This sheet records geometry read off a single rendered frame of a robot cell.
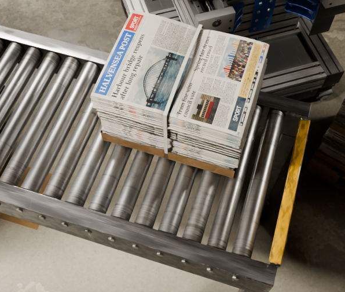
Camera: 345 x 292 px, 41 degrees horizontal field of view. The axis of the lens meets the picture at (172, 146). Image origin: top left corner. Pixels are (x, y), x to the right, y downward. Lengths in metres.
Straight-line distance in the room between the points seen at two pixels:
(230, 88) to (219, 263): 0.42
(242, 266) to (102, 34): 1.77
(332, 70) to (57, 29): 1.46
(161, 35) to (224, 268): 0.60
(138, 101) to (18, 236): 1.18
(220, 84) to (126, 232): 0.44
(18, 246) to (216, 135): 1.26
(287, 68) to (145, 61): 1.20
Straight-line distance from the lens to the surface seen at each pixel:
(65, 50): 1.53
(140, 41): 1.20
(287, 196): 1.24
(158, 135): 1.17
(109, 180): 1.26
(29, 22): 2.80
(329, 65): 2.30
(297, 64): 2.29
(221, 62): 1.17
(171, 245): 1.18
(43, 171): 1.31
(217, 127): 1.06
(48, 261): 2.07
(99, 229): 1.21
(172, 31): 1.23
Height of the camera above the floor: 1.93
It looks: 61 degrees down
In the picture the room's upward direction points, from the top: straight up
